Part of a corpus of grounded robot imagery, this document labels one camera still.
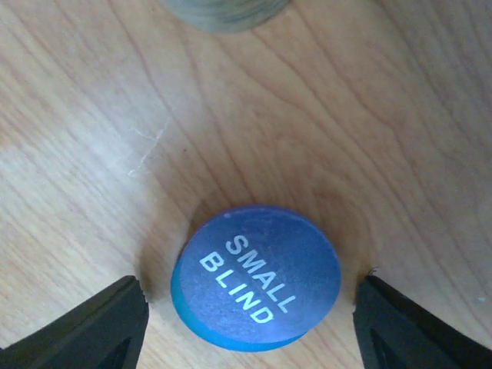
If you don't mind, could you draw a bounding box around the blue small blind button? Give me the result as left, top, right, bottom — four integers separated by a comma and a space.
171, 204, 341, 352

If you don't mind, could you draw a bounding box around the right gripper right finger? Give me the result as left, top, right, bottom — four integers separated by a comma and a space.
353, 275, 491, 368

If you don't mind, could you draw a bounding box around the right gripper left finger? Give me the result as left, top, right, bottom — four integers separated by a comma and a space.
1, 275, 149, 368

